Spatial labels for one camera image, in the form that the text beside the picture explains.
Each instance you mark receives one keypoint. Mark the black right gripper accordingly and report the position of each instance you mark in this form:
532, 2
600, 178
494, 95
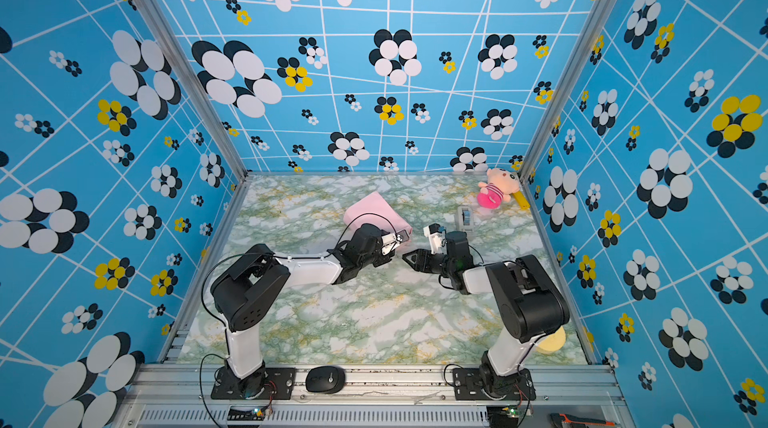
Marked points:
420, 256

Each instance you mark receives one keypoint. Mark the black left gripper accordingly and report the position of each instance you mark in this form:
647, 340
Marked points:
382, 261

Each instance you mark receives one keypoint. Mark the purple wrapping paper sheet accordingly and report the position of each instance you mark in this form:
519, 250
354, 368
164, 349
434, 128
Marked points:
375, 210

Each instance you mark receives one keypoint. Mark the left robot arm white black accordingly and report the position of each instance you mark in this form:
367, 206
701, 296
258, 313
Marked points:
246, 291

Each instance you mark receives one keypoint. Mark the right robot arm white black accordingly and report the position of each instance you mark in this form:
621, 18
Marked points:
530, 306

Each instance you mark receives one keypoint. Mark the pink plush pig toy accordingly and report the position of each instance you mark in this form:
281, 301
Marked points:
499, 188

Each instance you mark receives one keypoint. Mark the black computer mouse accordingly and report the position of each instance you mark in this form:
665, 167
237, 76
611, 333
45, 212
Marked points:
327, 379

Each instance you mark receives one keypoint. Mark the yellow round sponge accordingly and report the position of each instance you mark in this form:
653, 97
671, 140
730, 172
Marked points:
552, 343

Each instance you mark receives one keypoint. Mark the green circuit board right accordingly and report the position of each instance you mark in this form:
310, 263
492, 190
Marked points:
506, 416

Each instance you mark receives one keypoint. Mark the green circuit board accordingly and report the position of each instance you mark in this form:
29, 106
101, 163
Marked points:
243, 414
506, 416

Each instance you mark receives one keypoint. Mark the orange black tool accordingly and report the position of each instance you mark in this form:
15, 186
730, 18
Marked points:
561, 420

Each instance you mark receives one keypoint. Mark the green circuit board left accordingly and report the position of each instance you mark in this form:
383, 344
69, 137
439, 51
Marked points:
243, 414

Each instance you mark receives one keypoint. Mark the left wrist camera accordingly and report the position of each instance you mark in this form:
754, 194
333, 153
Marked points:
391, 242

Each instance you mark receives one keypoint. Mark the aluminium front rail base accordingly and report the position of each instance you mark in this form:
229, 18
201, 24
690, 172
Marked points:
176, 395

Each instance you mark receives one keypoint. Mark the aluminium frame post right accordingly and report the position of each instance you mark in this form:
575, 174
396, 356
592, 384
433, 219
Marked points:
594, 24

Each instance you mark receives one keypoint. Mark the aluminium frame post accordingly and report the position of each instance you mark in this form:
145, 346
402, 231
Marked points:
594, 24
158, 25

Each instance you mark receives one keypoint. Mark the aluminium frame post left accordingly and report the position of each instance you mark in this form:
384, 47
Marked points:
158, 25

